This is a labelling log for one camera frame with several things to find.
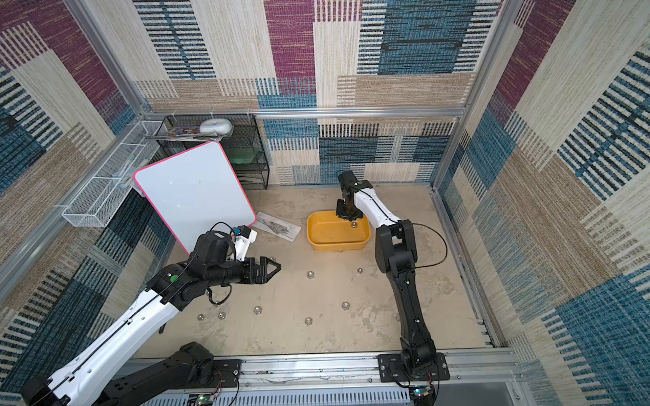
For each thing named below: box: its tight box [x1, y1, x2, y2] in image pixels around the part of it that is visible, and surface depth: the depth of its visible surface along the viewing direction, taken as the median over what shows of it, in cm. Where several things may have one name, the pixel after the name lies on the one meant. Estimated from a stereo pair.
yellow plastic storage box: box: [306, 209, 372, 252], surface depth 106 cm
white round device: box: [199, 118, 235, 137], surface depth 91 cm
